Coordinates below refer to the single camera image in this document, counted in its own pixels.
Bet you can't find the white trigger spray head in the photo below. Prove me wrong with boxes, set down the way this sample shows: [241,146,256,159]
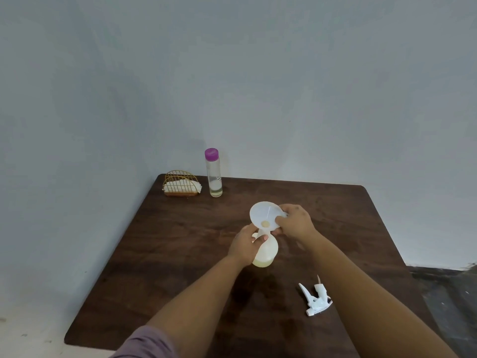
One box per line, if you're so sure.
[298,275,333,317]

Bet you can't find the purple sleeve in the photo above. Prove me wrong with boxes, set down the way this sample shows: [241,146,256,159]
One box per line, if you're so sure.
[110,326,179,358]

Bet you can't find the person's left forearm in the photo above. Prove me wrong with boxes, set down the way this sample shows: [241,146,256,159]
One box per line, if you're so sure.
[146,255,248,358]

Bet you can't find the gold wire napkin holder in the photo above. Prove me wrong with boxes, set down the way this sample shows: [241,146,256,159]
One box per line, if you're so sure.
[162,170,201,197]

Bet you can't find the person's right forearm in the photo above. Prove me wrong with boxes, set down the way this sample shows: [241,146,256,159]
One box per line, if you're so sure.
[304,232,458,358]

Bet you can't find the white spray bottle body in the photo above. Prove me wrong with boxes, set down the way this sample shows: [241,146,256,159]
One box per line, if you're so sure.
[252,232,279,268]

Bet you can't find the white plastic funnel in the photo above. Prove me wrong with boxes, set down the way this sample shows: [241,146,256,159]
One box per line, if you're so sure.
[249,201,288,238]

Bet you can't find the person's right hand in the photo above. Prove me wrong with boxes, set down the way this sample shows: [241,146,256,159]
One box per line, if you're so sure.
[272,204,317,242]

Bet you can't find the white paper napkins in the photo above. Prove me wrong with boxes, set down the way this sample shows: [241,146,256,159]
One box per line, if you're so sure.
[163,178,202,193]

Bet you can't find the person's left hand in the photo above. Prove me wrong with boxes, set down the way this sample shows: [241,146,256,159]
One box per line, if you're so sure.
[227,224,269,267]

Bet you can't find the clear bottle with purple cap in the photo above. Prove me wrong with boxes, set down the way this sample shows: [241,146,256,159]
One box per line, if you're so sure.
[204,148,223,198]

